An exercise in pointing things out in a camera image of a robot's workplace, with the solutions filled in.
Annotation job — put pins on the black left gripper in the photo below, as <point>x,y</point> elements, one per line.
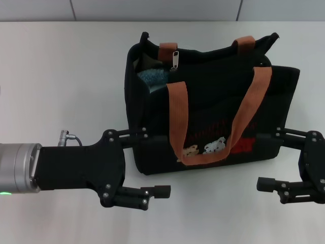
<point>83,167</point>

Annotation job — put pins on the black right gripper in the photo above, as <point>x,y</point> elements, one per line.
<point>313,165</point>

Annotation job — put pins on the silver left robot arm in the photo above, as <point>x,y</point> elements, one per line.
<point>17,167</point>

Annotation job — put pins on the silver zipper pull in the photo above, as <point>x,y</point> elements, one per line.
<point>175,58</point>

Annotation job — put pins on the blue towel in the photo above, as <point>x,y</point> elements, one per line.
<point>152,77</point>

